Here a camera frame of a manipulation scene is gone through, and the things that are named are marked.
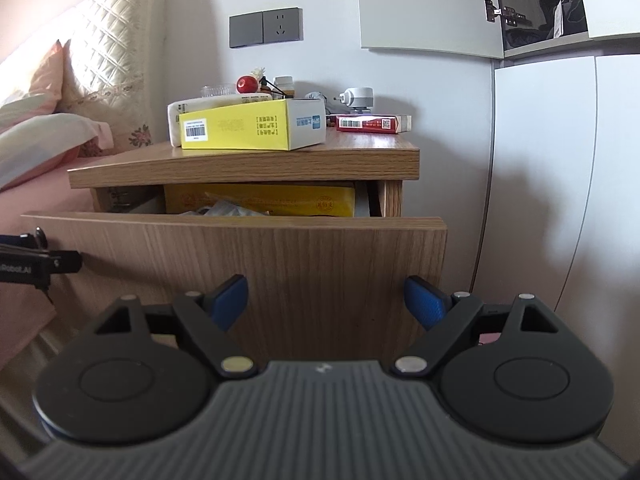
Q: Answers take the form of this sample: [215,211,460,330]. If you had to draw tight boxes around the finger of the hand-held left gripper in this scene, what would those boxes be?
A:
[0,232,38,252]

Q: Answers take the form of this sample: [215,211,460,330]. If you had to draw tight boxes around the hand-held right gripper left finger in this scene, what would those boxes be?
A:
[92,274,260,380]

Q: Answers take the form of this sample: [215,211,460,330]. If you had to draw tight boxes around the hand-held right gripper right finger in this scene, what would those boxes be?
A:
[390,275,561,378]

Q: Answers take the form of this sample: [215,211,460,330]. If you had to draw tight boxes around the black key bunch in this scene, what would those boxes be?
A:
[31,227,56,306]

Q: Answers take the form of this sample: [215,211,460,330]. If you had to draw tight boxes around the wooden drawer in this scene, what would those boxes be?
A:
[20,182,448,361]

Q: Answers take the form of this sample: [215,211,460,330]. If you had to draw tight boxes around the yellow and white box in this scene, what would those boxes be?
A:
[179,98,328,152]

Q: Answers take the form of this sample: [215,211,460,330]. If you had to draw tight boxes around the yellow box in drawer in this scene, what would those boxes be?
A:
[164,183,357,218]

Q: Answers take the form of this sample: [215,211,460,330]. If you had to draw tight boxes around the clear plastic bag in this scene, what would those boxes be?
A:
[182,200,271,217]

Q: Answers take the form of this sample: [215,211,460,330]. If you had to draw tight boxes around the white striped pillow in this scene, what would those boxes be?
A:
[0,112,113,192]

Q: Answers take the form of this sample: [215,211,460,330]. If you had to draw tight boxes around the pink pillow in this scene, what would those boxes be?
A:
[0,39,66,116]

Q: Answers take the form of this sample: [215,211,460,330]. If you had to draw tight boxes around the tall white wardrobe door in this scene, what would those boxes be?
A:
[492,57,598,306]
[575,52,640,411]

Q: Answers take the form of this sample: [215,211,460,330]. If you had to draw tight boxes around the red flat box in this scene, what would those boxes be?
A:
[336,114,412,134]

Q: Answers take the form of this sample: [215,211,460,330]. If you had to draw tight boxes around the white tissue pack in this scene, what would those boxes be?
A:
[167,94,273,148]

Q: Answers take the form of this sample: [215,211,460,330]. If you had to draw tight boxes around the white plug charger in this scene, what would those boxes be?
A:
[339,87,374,110]

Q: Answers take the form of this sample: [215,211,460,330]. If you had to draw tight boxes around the cream quilted headboard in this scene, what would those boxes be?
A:
[0,0,167,153]

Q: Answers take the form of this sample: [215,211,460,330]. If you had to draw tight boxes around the dark folded clothes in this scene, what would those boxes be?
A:
[504,27,546,51]

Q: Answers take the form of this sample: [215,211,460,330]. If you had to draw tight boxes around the open white wardrobe door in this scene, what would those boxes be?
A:
[356,0,505,59]

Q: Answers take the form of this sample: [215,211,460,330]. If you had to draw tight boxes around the metal door hinge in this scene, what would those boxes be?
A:
[484,0,532,26]

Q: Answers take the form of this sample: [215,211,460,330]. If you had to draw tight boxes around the grey wall switch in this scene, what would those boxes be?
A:
[229,11,265,49]

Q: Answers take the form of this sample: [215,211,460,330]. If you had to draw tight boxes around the grey wall socket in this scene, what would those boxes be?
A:
[262,7,304,43]

